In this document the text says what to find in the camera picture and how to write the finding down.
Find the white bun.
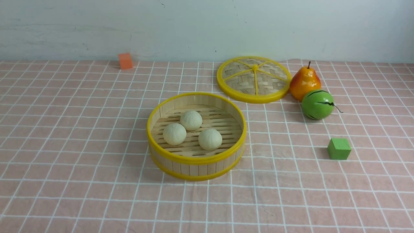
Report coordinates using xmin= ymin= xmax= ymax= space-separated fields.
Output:
xmin=180 ymin=110 xmax=203 ymax=131
xmin=163 ymin=123 xmax=187 ymax=146
xmin=198 ymin=128 xmax=223 ymax=151

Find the white bun front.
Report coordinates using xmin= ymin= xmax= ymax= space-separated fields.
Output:
xmin=163 ymin=123 xmax=187 ymax=146

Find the bamboo steamer tray yellow rim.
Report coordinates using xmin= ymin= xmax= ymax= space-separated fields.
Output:
xmin=146 ymin=92 xmax=247 ymax=181

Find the bamboo steamer lid yellow rim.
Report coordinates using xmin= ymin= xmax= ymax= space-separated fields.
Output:
xmin=216 ymin=56 xmax=292 ymax=104

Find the orange foam cube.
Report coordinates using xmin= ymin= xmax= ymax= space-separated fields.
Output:
xmin=118 ymin=53 xmax=133 ymax=70

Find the orange yellow toy pear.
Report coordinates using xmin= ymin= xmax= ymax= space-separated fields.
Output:
xmin=289 ymin=61 xmax=322 ymax=102

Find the green toy watermelon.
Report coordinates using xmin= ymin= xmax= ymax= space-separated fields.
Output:
xmin=301 ymin=89 xmax=343 ymax=120

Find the green foam cube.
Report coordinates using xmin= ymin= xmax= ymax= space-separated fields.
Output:
xmin=327 ymin=138 xmax=352 ymax=160

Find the pink checkered tablecloth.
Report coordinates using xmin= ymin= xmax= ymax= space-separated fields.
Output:
xmin=0 ymin=61 xmax=414 ymax=233

